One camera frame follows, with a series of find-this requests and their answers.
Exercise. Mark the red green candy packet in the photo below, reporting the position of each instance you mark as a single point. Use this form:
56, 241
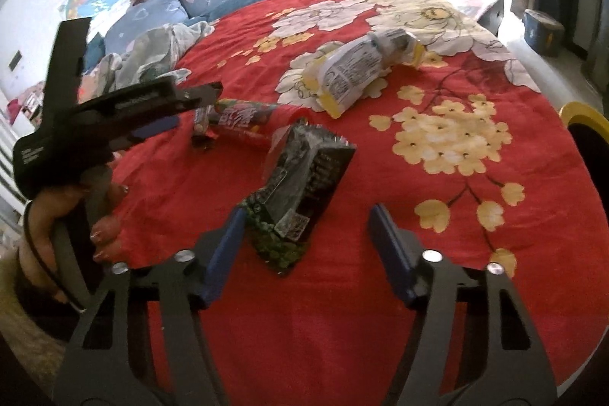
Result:
242, 121

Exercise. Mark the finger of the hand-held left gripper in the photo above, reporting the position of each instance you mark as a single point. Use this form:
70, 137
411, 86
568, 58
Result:
157, 126
202, 94

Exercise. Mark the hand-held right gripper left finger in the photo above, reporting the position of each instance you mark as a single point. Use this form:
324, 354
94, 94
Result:
223, 254

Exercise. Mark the dark candy tube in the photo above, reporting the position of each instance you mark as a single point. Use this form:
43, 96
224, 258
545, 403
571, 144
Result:
200, 126

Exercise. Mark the grey crumpled cloth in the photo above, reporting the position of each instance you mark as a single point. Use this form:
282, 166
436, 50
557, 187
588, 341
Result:
152, 49

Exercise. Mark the yellow bin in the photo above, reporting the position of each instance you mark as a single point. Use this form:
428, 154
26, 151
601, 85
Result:
581, 111

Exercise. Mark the white yellow snack packet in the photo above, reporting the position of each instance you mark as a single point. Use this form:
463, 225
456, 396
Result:
352, 68

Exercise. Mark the black green snack packet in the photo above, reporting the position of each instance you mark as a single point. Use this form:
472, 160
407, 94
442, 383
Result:
304, 177

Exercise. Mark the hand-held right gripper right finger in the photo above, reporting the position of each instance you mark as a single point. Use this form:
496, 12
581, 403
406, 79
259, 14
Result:
389, 246

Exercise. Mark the red floral blanket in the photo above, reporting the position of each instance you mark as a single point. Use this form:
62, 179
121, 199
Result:
476, 196

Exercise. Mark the person's left hand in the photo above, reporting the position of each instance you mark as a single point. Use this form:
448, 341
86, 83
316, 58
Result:
43, 235

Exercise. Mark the blue tin box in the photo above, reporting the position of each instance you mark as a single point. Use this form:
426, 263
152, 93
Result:
543, 32

